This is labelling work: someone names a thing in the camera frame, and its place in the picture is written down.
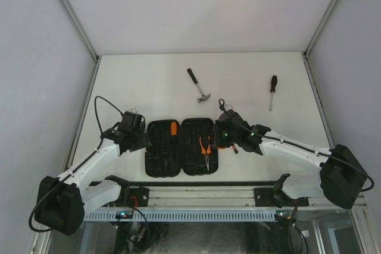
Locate black handled claw hammer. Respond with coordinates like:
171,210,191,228
187,68,211,103

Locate left black camera cable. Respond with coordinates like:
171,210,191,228
28,96,132,233

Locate aluminium front frame rail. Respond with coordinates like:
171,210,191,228
43,184,367,209

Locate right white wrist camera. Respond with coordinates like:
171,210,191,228
224,104,233,111

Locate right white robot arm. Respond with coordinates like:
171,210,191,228
214,109,371,209

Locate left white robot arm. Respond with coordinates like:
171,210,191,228
28,111,151,236

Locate black camera cable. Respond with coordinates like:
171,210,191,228
28,96,132,233
218,98,375,207

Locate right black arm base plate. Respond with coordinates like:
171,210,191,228
254,187,310,208

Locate orange handled needle-nose pliers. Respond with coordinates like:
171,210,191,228
199,136,211,171

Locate small orange black precision screwdriver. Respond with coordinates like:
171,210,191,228
232,145,239,154

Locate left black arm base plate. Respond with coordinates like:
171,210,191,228
113,187,149,208

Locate right black camera cable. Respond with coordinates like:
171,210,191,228
218,98,375,207

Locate black plastic tool case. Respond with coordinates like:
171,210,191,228
145,118,219,178

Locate orange grip bit screwdriver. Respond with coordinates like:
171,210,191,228
170,121,177,155

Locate blue slotted cable duct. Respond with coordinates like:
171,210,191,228
84,209,276,222

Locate black orange handled screwdriver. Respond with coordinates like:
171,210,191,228
269,75,277,111

